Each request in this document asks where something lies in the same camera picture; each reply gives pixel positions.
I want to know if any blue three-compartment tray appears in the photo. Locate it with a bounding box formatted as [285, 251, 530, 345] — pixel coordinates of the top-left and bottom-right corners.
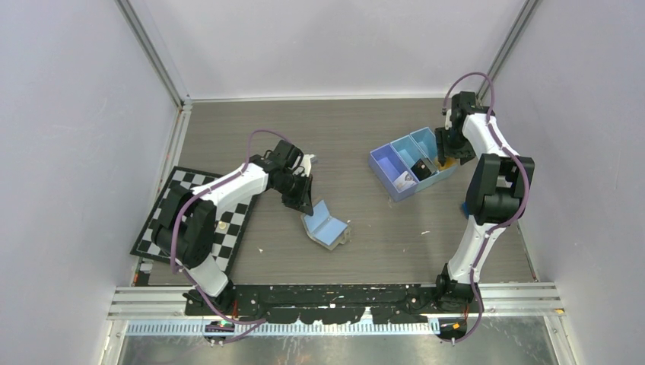
[368, 127, 456, 202]

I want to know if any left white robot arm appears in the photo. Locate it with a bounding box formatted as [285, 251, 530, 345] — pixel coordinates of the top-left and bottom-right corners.
[151, 140, 316, 315]

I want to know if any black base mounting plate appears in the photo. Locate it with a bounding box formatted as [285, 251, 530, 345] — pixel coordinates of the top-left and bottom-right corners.
[183, 284, 479, 325]

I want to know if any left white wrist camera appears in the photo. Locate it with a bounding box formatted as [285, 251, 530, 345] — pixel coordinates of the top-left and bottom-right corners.
[301, 154, 317, 176]

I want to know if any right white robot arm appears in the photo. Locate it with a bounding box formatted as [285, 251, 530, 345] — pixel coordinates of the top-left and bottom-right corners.
[434, 91, 535, 313]

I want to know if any yellow blue toy block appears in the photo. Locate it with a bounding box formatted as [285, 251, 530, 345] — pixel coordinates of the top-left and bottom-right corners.
[462, 202, 470, 218]

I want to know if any white card in tray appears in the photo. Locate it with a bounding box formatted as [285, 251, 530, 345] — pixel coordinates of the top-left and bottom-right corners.
[392, 171, 418, 192]

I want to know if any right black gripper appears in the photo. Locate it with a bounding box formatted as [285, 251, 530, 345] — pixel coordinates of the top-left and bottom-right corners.
[436, 125, 477, 165]

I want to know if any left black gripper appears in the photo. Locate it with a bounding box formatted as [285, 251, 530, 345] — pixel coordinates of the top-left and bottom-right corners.
[273, 172, 313, 215]

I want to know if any grey blue card holder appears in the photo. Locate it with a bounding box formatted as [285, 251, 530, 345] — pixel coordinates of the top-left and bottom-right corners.
[301, 198, 351, 251]

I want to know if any black card in tray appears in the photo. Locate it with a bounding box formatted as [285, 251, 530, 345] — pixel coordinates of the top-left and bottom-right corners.
[411, 158, 437, 182]

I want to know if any black white checkerboard mat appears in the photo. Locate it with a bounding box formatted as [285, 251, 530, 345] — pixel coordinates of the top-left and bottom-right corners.
[131, 167, 257, 275]

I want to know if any orange VIP card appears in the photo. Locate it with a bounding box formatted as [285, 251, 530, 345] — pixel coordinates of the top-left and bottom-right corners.
[437, 157, 459, 171]

